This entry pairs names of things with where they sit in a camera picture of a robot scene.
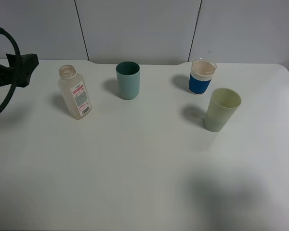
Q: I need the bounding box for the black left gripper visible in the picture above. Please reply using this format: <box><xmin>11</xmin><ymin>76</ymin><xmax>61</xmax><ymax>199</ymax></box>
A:
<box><xmin>0</xmin><ymin>53</ymin><xmax>39</xmax><ymax>88</ymax></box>

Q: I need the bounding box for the clear plastic drink bottle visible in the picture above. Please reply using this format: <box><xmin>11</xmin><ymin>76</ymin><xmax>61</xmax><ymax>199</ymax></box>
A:
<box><xmin>58</xmin><ymin>65</ymin><xmax>92</xmax><ymax>120</ymax></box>

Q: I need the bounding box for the pale green plastic cup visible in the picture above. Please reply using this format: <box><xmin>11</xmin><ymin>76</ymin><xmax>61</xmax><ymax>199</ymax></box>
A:
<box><xmin>204</xmin><ymin>88</ymin><xmax>241</xmax><ymax>132</ymax></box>

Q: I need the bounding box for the teal plastic cup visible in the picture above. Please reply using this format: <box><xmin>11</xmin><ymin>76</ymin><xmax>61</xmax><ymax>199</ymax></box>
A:
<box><xmin>116</xmin><ymin>62</ymin><xmax>140</xmax><ymax>100</ymax></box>

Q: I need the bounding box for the black braided cable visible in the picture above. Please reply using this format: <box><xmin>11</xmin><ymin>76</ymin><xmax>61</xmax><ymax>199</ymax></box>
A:
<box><xmin>0</xmin><ymin>23</ymin><xmax>23</xmax><ymax>122</ymax></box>

